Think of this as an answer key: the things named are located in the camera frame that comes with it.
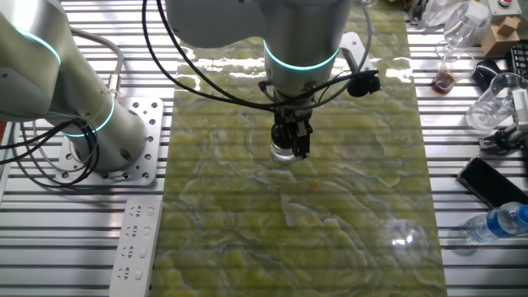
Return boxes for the small clear glass jar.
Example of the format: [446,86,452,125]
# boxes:
[270,139,299,164]

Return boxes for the grey box with red button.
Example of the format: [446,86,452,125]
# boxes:
[488,0,523,18]

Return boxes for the black smartphone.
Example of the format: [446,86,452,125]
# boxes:
[455,154,528,210]

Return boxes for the water bottle with blue cap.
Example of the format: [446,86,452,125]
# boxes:
[464,200,528,245]

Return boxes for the black computer mouse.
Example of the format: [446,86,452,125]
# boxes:
[471,59,502,83]

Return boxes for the clear plastic bag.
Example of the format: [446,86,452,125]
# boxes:
[420,0,469,28]

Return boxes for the green marble pattern mat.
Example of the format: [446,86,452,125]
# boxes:
[148,0,450,297]

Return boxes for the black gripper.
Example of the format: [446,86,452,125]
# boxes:
[271,107,314,161]

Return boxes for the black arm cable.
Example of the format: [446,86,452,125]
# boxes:
[141,0,375,113]

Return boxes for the clear glass cup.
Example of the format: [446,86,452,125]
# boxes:
[441,1,493,50]

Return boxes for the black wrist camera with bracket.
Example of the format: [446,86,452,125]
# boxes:
[338,31,382,99]

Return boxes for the cup with red-brown liquid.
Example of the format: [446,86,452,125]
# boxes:
[431,51,478,97]

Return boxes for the black keyboard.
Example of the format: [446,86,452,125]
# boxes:
[506,43,528,78]

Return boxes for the white power strip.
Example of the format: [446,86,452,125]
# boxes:
[108,196,164,297]

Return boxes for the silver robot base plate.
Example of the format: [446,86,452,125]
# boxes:
[54,96,165,186]

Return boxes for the black base cables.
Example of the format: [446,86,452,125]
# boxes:
[0,118,101,190]

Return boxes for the cardboard box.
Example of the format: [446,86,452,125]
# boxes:
[479,15,522,58]

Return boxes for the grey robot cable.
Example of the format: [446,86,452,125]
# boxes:
[68,25,125,102]

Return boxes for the clear plastic cup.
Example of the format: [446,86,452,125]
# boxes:
[464,72,524,134]

